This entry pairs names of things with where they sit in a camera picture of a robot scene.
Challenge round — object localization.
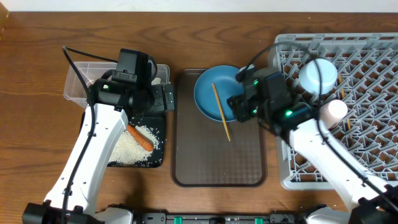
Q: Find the dark blue plate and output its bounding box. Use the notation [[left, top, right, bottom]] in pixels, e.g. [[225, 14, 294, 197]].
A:
[[194, 65, 243, 122]]

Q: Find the orange carrot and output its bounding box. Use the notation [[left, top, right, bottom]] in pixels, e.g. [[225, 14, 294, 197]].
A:
[[126, 124, 154, 152]]

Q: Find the light blue rice bowl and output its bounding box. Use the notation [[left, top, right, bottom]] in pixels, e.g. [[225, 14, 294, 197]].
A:
[[298, 58, 338, 95]]

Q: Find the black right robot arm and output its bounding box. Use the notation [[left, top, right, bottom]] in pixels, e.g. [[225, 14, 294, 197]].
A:
[[227, 67, 397, 223]]

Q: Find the clear plastic bin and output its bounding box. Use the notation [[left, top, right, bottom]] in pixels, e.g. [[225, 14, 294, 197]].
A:
[[63, 62, 170, 109]]

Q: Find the brown serving tray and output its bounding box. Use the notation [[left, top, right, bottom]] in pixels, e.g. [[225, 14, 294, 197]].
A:
[[172, 69, 267, 187]]

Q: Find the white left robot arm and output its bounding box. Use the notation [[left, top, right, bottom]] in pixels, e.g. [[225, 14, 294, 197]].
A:
[[22, 71, 174, 223]]

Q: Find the pink cup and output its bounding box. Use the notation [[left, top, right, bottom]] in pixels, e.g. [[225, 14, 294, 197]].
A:
[[320, 100, 348, 129]]

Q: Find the spilled white rice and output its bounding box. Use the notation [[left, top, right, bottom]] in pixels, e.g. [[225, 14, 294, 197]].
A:
[[108, 115, 164, 166]]

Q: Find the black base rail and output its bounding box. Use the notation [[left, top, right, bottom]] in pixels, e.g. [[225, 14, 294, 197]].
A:
[[96, 203, 349, 224]]

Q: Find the grey dishwasher rack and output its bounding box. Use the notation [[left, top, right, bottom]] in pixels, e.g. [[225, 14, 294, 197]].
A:
[[269, 33, 397, 185]]

